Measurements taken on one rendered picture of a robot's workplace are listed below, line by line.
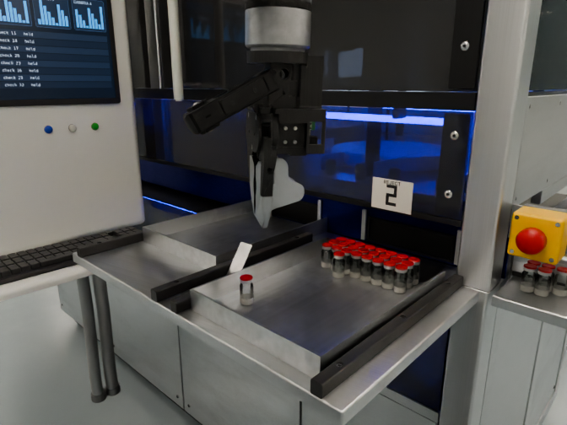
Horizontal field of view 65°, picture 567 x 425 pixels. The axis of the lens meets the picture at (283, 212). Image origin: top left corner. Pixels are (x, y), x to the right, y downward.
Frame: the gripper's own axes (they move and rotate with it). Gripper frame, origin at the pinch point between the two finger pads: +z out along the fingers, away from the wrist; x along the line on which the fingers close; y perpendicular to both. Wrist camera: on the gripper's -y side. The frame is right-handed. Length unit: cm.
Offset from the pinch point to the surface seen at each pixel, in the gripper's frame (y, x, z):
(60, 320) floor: -65, 185, 109
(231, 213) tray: 7, 60, 17
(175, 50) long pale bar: -6, 66, -24
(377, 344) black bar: 14.2, -7.9, 15.7
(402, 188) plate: 31.6, 17.8, 1.7
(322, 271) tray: 17.0, 19.0, 17.5
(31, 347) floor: -74, 160, 109
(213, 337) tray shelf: -5.6, 2.8, 18.2
